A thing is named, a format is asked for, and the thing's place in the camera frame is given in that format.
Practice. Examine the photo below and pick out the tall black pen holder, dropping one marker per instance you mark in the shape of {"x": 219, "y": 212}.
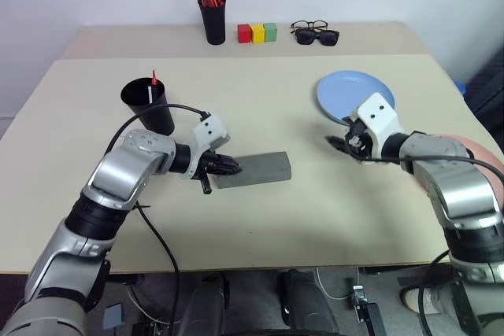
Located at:
{"x": 214, "y": 25}

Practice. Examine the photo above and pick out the black metal bracket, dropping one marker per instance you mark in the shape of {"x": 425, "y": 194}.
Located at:
{"x": 366, "y": 308}

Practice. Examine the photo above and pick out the blue round object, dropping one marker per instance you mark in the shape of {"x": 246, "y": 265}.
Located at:
{"x": 461, "y": 87}

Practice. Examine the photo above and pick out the red marker with white barrel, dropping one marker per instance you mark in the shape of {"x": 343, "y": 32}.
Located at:
{"x": 154, "y": 78}

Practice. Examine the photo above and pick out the small grey square box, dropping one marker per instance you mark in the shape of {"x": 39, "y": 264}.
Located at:
{"x": 114, "y": 316}

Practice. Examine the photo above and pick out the black sunglasses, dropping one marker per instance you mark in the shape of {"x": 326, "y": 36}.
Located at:
{"x": 317, "y": 37}

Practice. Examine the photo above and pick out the white shoe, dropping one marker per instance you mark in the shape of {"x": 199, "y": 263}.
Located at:
{"x": 417, "y": 300}

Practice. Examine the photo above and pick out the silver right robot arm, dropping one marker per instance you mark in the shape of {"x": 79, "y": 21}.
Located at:
{"x": 456, "y": 190}

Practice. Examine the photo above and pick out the red cube block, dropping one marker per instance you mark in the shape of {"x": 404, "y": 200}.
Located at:
{"x": 244, "y": 34}

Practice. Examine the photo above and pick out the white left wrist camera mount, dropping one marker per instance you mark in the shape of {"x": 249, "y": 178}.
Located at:
{"x": 208, "y": 131}

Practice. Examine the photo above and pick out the dark ribbed radiator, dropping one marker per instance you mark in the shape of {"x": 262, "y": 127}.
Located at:
{"x": 488, "y": 84}

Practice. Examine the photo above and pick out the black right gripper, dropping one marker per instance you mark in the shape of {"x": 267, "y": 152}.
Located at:
{"x": 360, "y": 147}

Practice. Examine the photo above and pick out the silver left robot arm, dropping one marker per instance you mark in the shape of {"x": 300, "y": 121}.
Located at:
{"x": 118, "y": 172}

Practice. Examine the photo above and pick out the pink plate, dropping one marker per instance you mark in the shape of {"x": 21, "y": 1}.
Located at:
{"x": 478, "y": 147}

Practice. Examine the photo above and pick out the grey rectangular pad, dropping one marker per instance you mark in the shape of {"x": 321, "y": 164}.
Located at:
{"x": 264, "y": 170}

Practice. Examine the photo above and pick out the wide black plastic cup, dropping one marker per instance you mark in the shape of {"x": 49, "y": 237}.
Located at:
{"x": 155, "y": 115}

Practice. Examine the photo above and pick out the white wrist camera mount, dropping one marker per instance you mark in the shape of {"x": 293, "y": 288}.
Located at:
{"x": 380, "y": 113}
{"x": 208, "y": 131}

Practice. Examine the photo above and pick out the green cube block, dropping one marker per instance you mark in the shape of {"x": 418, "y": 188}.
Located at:
{"x": 270, "y": 31}

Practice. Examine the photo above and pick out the light blue plate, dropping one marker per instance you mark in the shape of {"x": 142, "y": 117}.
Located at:
{"x": 346, "y": 92}

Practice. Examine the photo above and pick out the clear-lens black-framed glasses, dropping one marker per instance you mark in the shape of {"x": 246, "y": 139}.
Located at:
{"x": 303, "y": 25}

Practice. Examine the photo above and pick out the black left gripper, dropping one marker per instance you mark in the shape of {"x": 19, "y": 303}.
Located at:
{"x": 205, "y": 168}

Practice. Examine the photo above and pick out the dark rounded shape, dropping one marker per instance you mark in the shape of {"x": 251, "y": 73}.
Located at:
{"x": 303, "y": 300}
{"x": 206, "y": 304}

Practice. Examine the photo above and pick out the yellow cube block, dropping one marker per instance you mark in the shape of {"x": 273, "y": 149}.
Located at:
{"x": 258, "y": 33}

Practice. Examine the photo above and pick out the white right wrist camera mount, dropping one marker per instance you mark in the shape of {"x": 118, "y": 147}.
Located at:
{"x": 380, "y": 113}

